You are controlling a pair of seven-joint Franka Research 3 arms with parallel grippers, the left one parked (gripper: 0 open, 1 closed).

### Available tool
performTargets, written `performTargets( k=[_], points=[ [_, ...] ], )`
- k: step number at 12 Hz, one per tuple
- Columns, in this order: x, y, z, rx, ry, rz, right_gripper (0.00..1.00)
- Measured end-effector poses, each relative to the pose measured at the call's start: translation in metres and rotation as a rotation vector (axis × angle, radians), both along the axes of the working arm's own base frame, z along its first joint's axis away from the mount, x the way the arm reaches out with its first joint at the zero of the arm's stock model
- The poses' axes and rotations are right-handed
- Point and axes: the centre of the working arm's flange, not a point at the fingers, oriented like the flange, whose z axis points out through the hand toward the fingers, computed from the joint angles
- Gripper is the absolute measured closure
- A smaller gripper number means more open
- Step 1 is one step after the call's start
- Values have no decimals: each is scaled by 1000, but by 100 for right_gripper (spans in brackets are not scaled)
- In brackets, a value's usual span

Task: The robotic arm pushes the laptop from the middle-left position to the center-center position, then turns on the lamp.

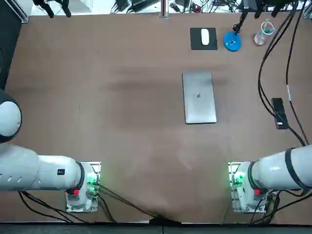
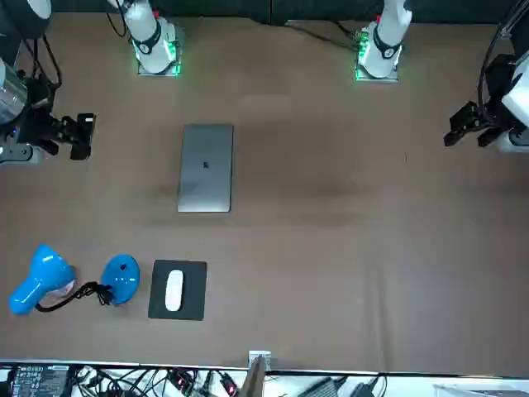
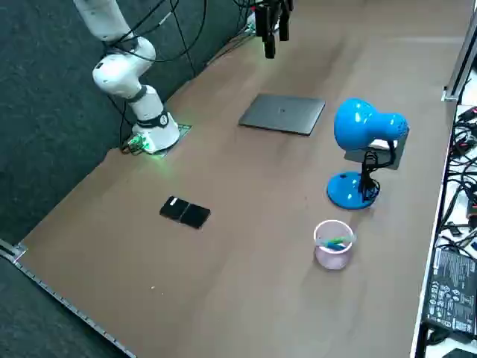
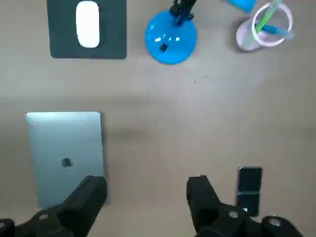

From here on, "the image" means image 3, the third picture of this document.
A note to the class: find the blue marker pen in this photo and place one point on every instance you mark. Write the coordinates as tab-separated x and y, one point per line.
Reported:
332	245

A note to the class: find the black device with red light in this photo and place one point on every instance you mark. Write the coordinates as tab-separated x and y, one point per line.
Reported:
467	115
462	142

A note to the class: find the blue desk lamp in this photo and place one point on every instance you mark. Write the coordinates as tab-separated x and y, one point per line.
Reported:
354	123

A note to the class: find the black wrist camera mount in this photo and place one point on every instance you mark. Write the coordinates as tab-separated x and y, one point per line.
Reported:
260	20

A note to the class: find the black folding phone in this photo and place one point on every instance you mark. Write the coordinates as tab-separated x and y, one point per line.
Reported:
186	214

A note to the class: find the green marker pen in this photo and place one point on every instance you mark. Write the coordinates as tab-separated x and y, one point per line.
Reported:
338	239

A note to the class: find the metal table edge strip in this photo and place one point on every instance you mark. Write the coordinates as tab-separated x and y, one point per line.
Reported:
74	310

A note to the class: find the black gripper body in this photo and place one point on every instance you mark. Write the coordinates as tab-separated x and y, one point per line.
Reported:
277	3

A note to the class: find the aluminium frame rail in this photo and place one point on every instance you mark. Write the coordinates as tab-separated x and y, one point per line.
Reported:
16	251

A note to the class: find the black labelled power brick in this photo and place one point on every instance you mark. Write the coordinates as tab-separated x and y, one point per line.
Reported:
447	291

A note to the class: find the aluminium frame post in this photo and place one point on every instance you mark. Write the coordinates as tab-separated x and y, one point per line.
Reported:
455	80

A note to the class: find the grey laptop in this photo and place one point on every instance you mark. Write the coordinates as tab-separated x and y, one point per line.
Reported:
281	115

